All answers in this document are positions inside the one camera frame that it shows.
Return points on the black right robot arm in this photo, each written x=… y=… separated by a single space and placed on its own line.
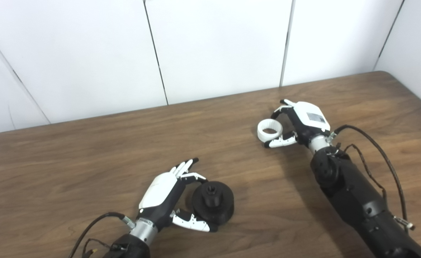
x=357 y=197

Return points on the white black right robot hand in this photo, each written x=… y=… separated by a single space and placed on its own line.
x=309 y=120

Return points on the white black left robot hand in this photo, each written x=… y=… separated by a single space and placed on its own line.
x=160 y=191

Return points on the round black plastic part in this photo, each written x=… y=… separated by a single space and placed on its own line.
x=219 y=209

